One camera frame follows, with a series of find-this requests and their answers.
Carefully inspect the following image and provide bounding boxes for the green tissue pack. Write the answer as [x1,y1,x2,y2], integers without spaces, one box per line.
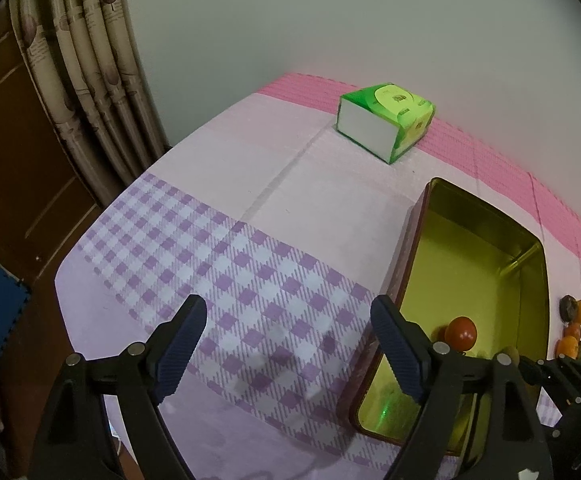
[335,84,436,165]

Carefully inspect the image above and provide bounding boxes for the maroon gold toffee tin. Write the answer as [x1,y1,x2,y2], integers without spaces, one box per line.
[338,178,550,445]

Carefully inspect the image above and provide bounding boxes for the pink purple checked tablecloth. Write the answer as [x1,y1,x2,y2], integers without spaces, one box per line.
[55,74,581,479]

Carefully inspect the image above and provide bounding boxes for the red tomato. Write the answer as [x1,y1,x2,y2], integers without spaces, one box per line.
[443,316,477,352]

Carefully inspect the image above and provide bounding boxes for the brown wooden door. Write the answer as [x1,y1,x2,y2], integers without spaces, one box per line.
[0,2,100,477]

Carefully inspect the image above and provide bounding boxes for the beige patterned curtain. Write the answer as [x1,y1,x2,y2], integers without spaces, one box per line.
[8,0,169,206]

